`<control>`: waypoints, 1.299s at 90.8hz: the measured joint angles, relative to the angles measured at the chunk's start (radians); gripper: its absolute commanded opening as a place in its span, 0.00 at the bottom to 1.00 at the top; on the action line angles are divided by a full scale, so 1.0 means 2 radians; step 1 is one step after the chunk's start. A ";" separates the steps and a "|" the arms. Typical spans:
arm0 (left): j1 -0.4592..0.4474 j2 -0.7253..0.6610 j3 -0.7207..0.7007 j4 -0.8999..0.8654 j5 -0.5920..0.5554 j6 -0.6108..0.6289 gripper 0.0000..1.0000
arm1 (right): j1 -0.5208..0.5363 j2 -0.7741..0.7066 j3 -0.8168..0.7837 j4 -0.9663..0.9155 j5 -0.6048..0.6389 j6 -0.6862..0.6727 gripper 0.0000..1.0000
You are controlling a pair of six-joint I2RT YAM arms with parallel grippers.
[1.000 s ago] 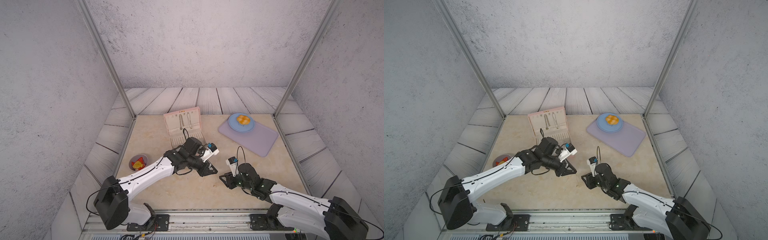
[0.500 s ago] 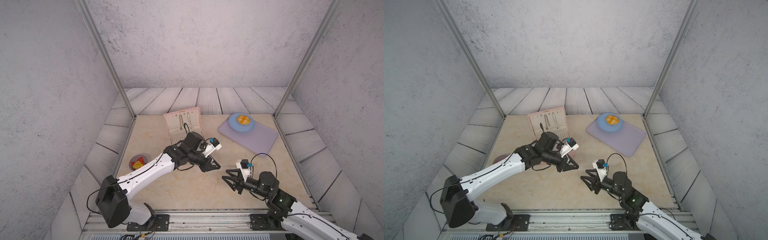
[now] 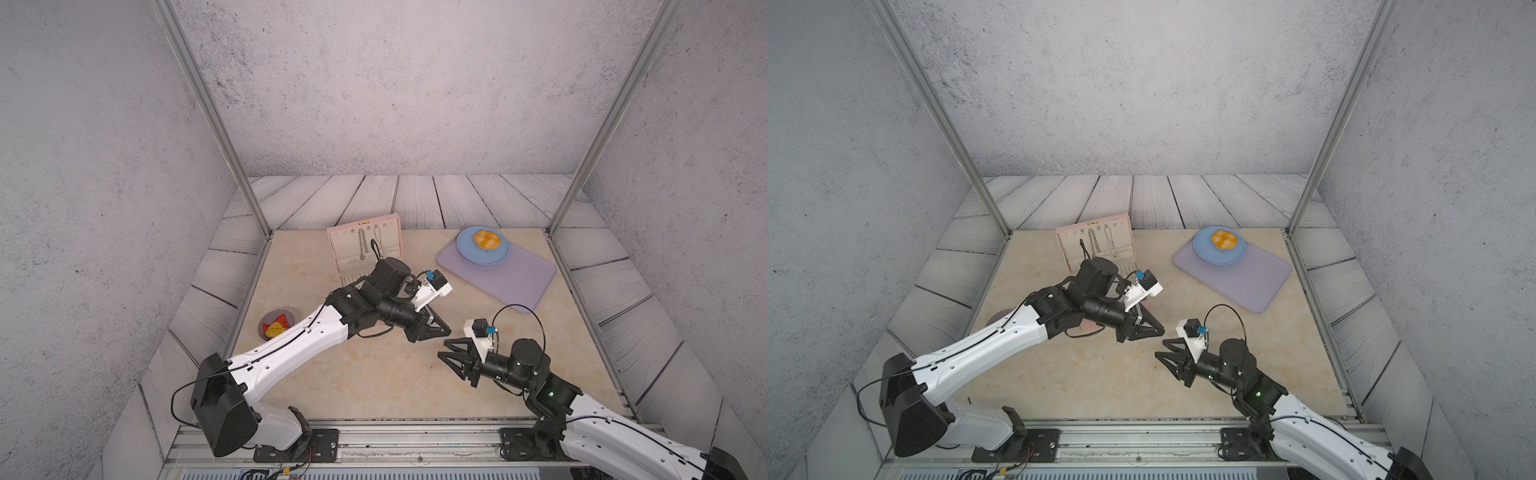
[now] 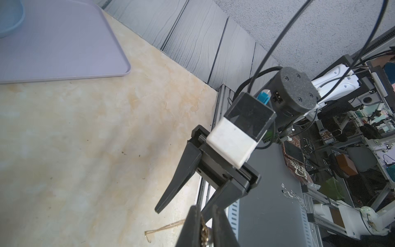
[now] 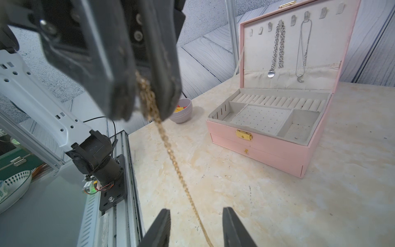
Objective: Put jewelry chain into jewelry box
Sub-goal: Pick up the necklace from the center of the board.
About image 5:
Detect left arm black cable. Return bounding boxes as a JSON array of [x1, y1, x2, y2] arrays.
[[82, 116, 117, 140]]

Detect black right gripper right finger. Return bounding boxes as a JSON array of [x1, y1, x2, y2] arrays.
[[222, 207, 257, 247]]

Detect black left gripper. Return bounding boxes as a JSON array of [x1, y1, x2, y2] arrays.
[[1, 1, 186, 121]]

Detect metal base rail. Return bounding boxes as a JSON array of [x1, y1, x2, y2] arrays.
[[77, 131, 145, 247]]

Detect gold jewelry chain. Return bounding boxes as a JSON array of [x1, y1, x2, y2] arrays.
[[135, 72, 214, 247]]

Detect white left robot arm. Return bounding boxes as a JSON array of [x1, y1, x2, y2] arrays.
[[1, 1, 185, 212]]

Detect thick silver chain necklace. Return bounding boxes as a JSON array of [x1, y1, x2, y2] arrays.
[[267, 20, 286, 78]]

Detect red yellow snack packets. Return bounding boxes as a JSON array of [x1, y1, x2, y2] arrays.
[[174, 106, 186, 113]]

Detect metal frame post left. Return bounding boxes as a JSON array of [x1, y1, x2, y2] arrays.
[[225, 0, 239, 66]]

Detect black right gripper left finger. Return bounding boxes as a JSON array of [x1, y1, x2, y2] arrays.
[[138, 209, 171, 247]]

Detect small purple bowl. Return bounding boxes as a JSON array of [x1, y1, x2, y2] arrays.
[[169, 98, 193, 124]]

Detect white patterned dish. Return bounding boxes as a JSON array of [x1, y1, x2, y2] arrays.
[[1, 170, 32, 214]]

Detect pink jewelry box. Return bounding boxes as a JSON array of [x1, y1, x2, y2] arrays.
[[207, 1, 360, 178]]

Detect thin silver pendant necklace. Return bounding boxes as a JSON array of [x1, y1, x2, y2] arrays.
[[295, 19, 313, 83]]

